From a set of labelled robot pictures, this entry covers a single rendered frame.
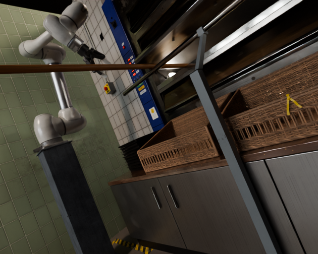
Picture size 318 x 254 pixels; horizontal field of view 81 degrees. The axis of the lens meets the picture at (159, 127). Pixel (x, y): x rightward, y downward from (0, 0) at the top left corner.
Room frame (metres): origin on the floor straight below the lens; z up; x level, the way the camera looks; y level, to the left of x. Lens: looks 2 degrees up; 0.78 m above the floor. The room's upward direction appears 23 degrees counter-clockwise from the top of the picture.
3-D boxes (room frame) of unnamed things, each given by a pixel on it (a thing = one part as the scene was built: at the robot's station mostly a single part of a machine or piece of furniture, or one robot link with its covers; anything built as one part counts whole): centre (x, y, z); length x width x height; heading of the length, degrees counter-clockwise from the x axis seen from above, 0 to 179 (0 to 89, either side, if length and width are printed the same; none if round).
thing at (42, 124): (1.44, 0.81, 1.17); 0.18 x 0.16 x 0.22; 139
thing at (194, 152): (1.22, -0.16, 0.72); 0.56 x 0.49 x 0.28; 47
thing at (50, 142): (1.41, 0.83, 1.03); 0.22 x 0.18 x 0.06; 134
